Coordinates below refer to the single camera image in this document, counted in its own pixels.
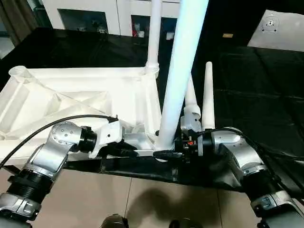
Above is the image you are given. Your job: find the white plastic table leg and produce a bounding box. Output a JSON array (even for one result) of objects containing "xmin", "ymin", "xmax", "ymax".
[
  {"xmin": 153, "ymin": 0, "xmax": 210, "ymax": 153},
  {"xmin": 201, "ymin": 61, "xmax": 217, "ymax": 131},
  {"xmin": 144, "ymin": 0, "xmax": 162, "ymax": 76},
  {"xmin": 186, "ymin": 74, "xmax": 198, "ymax": 108}
]

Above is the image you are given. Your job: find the white plastic table top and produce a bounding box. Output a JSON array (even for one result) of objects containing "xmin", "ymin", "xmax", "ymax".
[{"xmin": 0, "ymin": 65, "xmax": 177, "ymax": 167}]

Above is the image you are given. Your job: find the black quilted mat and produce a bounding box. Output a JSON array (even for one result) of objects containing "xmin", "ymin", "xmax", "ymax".
[{"xmin": 0, "ymin": 27, "xmax": 304, "ymax": 198}]

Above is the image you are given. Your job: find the black metal stand leg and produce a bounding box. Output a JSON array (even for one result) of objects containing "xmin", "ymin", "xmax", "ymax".
[{"xmin": 2, "ymin": 165, "xmax": 23, "ymax": 176}]

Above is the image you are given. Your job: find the white sideboard with glass doors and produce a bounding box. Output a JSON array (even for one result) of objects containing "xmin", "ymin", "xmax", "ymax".
[{"xmin": 42, "ymin": 0, "xmax": 184, "ymax": 40}]

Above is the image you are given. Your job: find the black cabinet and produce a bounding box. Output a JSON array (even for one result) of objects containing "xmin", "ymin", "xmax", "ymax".
[{"xmin": 187, "ymin": 0, "xmax": 304, "ymax": 48}]

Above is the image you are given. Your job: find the pale panel with holes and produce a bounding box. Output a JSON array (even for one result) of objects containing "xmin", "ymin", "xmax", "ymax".
[{"xmin": 246, "ymin": 9, "xmax": 304, "ymax": 52}]

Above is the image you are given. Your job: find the grey brown curtain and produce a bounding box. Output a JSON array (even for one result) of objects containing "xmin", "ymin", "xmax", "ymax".
[{"xmin": 0, "ymin": 0, "xmax": 39, "ymax": 46}]

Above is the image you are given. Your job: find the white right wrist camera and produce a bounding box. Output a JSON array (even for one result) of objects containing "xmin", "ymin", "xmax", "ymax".
[{"xmin": 180, "ymin": 105, "xmax": 205, "ymax": 158}]

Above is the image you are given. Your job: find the black left camera cable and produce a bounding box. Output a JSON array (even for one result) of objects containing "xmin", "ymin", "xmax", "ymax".
[{"xmin": 0, "ymin": 114, "xmax": 120, "ymax": 170}]

